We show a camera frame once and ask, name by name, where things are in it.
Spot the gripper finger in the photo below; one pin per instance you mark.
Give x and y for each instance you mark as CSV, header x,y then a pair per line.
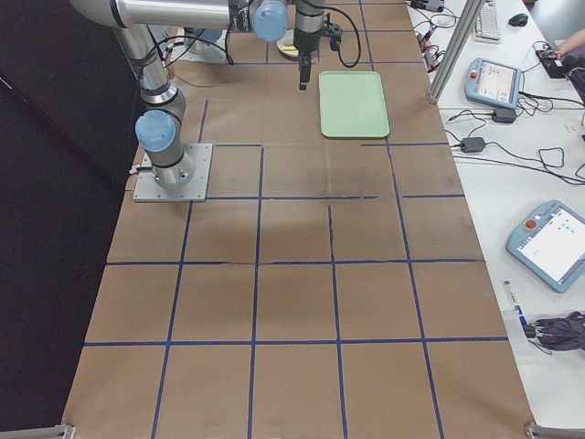
x,y
305,68

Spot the white round plate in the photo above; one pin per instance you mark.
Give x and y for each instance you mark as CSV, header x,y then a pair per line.
x,y
286,47

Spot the white keyboard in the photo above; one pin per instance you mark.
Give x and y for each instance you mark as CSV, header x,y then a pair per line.
x,y
486,27

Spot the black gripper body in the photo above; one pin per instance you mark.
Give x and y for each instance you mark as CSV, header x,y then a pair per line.
x,y
304,40

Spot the black computer mouse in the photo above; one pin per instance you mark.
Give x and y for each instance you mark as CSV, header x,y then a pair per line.
x,y
518,20

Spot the black power adapter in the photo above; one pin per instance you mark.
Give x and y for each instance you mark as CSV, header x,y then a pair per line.
x,y
504,115
472,145

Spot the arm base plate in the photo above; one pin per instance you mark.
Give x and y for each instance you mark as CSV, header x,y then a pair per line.
x,y
186,181

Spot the teach pendant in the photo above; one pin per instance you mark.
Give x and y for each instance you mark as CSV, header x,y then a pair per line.
x,y
550,244
492,83

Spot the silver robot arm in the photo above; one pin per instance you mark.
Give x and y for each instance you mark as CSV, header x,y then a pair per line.
x,y
174,165

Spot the light green tray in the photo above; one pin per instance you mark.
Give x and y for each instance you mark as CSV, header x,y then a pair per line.
x,y
352,105

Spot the teach pendant far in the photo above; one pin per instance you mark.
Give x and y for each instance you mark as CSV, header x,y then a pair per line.
x,y
492,83

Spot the aluminium frame post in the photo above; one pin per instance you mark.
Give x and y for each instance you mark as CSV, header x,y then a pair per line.
x,y
471,11

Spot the teach pendant near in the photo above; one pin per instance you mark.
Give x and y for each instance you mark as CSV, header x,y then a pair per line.
x,y
550,244

